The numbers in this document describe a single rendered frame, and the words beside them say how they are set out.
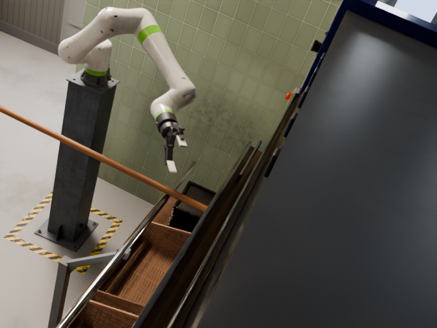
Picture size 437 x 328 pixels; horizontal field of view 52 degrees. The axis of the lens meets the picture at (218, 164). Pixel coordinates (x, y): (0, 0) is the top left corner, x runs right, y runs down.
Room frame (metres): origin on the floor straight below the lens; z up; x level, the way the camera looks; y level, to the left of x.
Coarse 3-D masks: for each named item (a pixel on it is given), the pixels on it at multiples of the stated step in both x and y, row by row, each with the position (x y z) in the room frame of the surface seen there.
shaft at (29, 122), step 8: (8, 112) 1.65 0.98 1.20; (24, 120) 1.64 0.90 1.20; (32, 120) 1.65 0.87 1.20; (40, 128) 1.62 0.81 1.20; (48, 128) 1.64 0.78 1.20; (56, 136) 1.61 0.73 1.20; (64, 136) 1.63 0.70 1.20; (72, 144) 1.60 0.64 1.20; (80, 144) 1.61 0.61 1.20; (88, 152) 1.59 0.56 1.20; (96, 152) 1.60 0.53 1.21; (104, 160) 1.58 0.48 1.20; (112, 160) 1.59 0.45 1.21; (120, 168) 1.57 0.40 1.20; (128, 168) 1.58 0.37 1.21; (136, 176) 1.56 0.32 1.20; (144, 176) 1.56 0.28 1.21; (152, 184) 1.55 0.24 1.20; (160, 184) 1.55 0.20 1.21; (168, 192) 1.54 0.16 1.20; (176, 192) 1.54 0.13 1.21; (184, 200) 1.53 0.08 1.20; (192, 200) 1.53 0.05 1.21; (200, 208) 1.51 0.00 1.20
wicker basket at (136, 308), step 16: (160, 224) 1.81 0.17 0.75; (144, 240) 1.81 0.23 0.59; (160, 240) 1.79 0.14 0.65; (176, 240) 1.78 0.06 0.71; (128, 256) 1.66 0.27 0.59; (144, 256) 1.70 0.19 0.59; (160, 256) 1.75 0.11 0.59; (112, 272) 1.50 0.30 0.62; (128, 272) 1.56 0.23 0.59; (144, 272) 1.60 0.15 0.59; (160, 272) 1.64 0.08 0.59; (112, 288) 1.43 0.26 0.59; (128, 288) 1.47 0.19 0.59; (144, 288) 1.50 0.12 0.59; (112, 304) 1.26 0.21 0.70; (128, 304) 1.25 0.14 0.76; (144, 304) 1.42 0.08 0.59
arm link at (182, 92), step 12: (156, 36) 1.96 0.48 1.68; (144, 48) 1.95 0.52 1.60; (156, 48) 1.92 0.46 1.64; (168, 48) 1.96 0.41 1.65; (156, 60) 1.90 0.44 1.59; (168, 60) 1.90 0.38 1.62; (168, 72) 1.86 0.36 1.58; (180, 72) 1.87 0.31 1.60; (168, 84) 1.84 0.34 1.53; (180, 84) 1.81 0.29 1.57; (192, 84) 1.85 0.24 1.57; (180, 96) 1.78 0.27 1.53; (192, 96) 1.81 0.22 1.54; (180, 108) 1.79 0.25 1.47
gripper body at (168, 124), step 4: (164, 124) 1.65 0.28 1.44; (168, 124) 1.65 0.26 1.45; (160, 128) 1.65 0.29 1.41; (164, 128) 1.63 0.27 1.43; (168, 128) 1.64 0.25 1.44; (172, 128) 1.62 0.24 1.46; (164, 132) 1.63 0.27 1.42; (168, 132) 1.63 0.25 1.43; (164, 136) 1.63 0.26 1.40; (168, 136) 1.62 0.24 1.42; (172, 136) 1.60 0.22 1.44; (168, 140) 1.61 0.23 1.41; (172, 140) 1.60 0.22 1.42
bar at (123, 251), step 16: (160, 208) 1.45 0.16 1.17; (144, 224) 1.32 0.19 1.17; (128, 240) 1.21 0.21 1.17; (64, 256) 1.21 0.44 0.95; (96, 256) 1.17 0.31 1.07; (112, 256) 1.16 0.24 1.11; (64, 272) 1.17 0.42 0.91; (64, 288) 1.18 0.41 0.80; (96, 288) 0.96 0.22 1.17; (80, 304) 0.88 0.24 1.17; (64, 320) 0.81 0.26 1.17
